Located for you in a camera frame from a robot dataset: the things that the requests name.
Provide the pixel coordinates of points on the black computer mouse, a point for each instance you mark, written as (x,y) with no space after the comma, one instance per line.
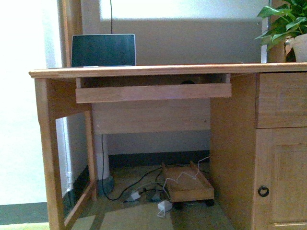
(188,82)

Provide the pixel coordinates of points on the silver laptop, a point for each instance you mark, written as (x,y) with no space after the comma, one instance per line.
(91,50)

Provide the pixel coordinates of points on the green potted plant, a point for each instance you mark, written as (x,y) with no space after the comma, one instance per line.
(291,21)

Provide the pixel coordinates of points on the black ring door pull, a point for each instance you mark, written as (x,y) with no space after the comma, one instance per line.
(263,191)

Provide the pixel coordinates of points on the wooden keyboard tray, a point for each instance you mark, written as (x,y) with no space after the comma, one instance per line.
(155,87)

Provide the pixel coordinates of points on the white plant pot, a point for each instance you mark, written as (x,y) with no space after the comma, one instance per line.
(299,45)

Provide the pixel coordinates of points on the wooden rolling cpu stand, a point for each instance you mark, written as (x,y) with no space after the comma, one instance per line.
(187,184)

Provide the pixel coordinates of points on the white power adapter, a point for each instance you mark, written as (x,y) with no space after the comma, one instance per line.
(165,206)

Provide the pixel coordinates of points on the wooden desk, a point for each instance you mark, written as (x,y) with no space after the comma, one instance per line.
(259,136)

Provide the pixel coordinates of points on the grey power brick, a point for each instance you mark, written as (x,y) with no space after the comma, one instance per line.
(134,196)

